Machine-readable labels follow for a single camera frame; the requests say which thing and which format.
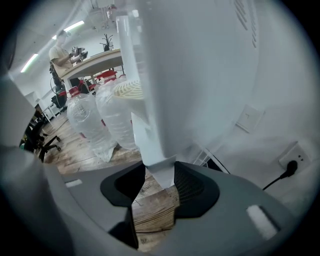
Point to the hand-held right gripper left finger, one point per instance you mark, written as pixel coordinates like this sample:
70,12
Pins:
110,192

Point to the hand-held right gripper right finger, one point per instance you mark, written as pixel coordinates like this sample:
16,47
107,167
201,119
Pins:
202,195

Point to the white water dispenser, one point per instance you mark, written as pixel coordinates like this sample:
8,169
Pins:
200,75

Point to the black swivel office chair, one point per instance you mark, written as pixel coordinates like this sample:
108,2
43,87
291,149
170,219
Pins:
36,135

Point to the light wooden table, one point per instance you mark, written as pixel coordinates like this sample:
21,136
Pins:
100,62

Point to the black branch ornament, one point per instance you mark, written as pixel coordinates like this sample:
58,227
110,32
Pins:
107,43

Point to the ceiling strip light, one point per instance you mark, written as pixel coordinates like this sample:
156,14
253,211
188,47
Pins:
73,25
54,37
29,62

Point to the white wall plate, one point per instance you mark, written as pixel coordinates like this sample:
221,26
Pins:
250,118

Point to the white wall socket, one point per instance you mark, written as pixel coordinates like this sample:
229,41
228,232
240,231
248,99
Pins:
303,155

